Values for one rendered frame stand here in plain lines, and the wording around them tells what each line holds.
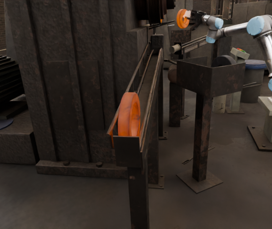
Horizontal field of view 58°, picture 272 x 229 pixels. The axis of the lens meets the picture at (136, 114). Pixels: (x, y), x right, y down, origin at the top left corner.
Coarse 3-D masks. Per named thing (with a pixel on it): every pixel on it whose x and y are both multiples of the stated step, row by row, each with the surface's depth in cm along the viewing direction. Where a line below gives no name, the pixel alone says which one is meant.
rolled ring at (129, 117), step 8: (128, 96) 71; (136, 96) 77; (120, 104) 69; (128, 104) 69; (136, 104) 78; (120, 112) 68; (128, 112) 68; (136, 112) 81; (120, 120) 68; (128, 120) 67; (136, 120) 82; (120, 128) 68; (128, 128) 67; (136, 128) 82
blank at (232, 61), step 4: (220, 56) 118; (224, 56) 116; (228, 56) 116; (216, 60) 121; (220, 60) 119; (224, 60) 116; (228, 60) 114; (232, 60) 114; (212, 64) 124; (216, 64) 122; (220, 64) 119; (224, 64) 117; (228, 64) 115; (232, 64) 113
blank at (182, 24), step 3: (183, 9) 205; (180, 12) 203; (183, 12) 205; (177, 15) 204; (180, 15) 203; (177, 18) 204; (180, 18) 204; (177, 21) 206; (180, 21) 205; (183, 21) 212; (186, 21) 211; (177, 24) 207; (180, 24) 206; (183, 24) 209; (186, 24) 212; (180, 27) 210; (183, 27) 209
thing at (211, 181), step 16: (176, 64) 128; (192, 64) 117; (240, 64) 113; (176, 80) 131; (192, 80) 119; (208, 80) 109; (224, 80) 111; (240, 80) 116; (208, 96) 111; (208, 112) 131; (208, 128) 135; (208, 144) 139; (192, 176) 150; (208, 176) 150
